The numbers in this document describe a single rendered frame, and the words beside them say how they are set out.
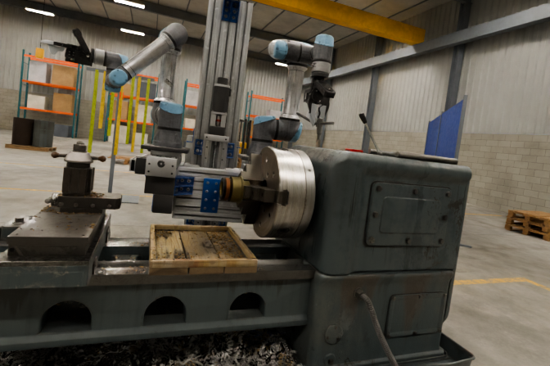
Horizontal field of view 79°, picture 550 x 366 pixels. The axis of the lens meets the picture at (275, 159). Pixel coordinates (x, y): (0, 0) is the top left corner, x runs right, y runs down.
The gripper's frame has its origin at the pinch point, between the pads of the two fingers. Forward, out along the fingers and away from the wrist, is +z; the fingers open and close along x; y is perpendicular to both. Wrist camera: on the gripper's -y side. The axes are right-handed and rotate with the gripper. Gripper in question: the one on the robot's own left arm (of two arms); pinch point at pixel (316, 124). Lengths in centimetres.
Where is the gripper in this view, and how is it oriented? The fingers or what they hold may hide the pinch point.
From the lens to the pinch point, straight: 135.3
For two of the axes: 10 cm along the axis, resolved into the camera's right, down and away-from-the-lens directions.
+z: -1.2, 9.9, 0.5
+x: -9.3, -1.0, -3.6
